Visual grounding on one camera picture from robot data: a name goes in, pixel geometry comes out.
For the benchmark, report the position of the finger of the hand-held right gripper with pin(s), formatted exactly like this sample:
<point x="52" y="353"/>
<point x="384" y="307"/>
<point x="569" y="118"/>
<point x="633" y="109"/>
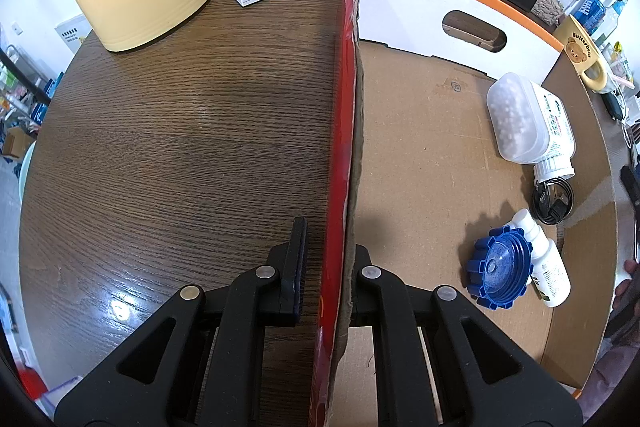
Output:
<point x="632" y="184"/>

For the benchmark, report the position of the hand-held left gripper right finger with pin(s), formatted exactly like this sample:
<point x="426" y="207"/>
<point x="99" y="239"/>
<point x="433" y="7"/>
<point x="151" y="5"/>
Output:
<point x="365" y="294"/>

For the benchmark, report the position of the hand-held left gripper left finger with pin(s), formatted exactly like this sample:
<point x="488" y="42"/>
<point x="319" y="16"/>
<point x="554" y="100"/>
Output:
<point x="298" y="277"/>

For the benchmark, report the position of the white labelled spray bottle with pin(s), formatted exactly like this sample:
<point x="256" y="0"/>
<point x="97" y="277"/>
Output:
<point x="550" y="277"/>

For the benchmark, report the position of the large translucent labelled bottle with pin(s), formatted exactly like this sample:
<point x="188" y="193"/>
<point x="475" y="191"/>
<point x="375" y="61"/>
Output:
<point x="520" y="117"/>

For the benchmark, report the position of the red cardboard box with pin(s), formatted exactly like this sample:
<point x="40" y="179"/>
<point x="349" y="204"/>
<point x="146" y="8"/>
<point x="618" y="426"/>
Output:
<point x="425" y="147"/>

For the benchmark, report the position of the person's right hand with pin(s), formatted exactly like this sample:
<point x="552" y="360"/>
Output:
<point x="631" y="269"/>

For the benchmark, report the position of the dark blue pouch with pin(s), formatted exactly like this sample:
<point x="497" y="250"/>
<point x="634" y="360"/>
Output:
<point x="615" y="104"/>

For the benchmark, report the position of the blue plastic lid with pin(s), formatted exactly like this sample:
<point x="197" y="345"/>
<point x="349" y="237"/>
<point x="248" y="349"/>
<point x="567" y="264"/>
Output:
<point x="495" y="272"/>

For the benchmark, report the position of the yellow bear mug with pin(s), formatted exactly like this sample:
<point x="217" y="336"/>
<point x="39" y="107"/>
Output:
<point x="577" y="44"/>

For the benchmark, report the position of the clear bottle blue label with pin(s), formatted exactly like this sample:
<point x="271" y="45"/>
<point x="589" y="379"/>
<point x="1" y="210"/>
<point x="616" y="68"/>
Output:
<point x="615" y="14"/>

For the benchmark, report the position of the blue drink can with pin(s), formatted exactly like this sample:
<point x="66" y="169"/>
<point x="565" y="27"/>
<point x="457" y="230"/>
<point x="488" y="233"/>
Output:
<point x="590" y="12"/>

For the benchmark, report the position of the clear food storage container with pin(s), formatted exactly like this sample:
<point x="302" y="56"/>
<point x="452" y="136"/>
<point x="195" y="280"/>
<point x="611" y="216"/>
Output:
<point x="545" y="4"/>

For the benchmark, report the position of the cluttered storage shelf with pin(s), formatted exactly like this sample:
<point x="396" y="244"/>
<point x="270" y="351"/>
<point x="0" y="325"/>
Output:
<point x="20" y="107"/>

